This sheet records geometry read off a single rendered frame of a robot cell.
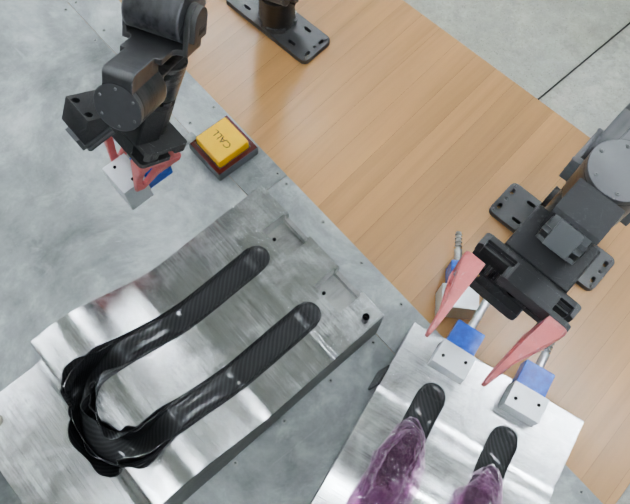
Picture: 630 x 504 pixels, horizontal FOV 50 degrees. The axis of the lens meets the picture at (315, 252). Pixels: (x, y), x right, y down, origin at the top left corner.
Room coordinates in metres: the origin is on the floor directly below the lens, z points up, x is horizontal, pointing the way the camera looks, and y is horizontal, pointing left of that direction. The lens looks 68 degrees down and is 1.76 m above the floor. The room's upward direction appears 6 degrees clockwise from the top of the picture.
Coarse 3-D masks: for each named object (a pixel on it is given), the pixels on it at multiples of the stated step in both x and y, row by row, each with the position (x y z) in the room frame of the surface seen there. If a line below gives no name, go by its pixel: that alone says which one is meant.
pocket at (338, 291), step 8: (336, 272) 0.33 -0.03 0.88; (320, 280) 0.31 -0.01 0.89; (328, 280) 0.32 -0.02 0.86; (336, 280) 0.32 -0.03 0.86; (344, 280) 0.32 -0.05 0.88; (320, 288) 0.31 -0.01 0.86; (328, 288) 0.31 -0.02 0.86; (336, 288) 0.31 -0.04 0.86; (344, 288) 0.31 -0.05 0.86; (352, 288) 0.31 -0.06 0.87; (328, 296) 0.30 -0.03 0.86; (336, 296) 0.30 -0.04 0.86; (344, 296) 0.30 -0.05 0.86; (352, 296) 0.30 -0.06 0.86; (336, 304) 0.29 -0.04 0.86; (344, 304) 0.29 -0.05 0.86
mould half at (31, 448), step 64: (256, 192) 0.43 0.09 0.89; (192, 256) 0.33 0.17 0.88; (320, 256) 0.35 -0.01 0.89; (64, 320) 0.21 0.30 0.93; (128, 320) 0.22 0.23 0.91; (256, 320) 0.25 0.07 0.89; (320, 320) 0.25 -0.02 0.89; (128, 384) 0.14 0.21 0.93; (192, 384) 0.15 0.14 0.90; (256, 384) 0.16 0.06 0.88; (0, 448) 0.05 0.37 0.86; (64, 448) 0.06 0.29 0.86; (192, 448) 0.07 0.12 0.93
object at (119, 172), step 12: (192, 132) 0.49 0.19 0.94; (120, 156) 0.43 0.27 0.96; (108, 168) 0.41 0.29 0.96; (120, 168) 0.41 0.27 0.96; (168, 168) 0.43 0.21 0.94; (120, 180) 0.40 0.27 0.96; (132, 180) 0.40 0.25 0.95; (156, 180) 0.42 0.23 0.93; (120, 192) 0.39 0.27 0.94; (132, 192) 0.39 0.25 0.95; (144, 192) 0.40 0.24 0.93; (132, 204) 0.38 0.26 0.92
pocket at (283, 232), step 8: (288, 216) 0.41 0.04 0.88; (272, 224) 0.39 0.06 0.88; (280, 224) 0.40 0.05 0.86; (288, 224) 0.40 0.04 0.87; (272, 232) 0.39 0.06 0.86; (280, 232) 0.39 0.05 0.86; (288, 232) 0.39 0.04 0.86; (296, 232) 0.39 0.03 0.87; (272, 240) 0.38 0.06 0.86; (280, 240) 0.38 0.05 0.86; (288, 240) 0.38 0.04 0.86; (296, 240) 0.38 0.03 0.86; (304, 240) 0.37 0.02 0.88; (280, 248) 0.36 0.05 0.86; (288, 248) 0.36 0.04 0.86; (296, 248) 0.37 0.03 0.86
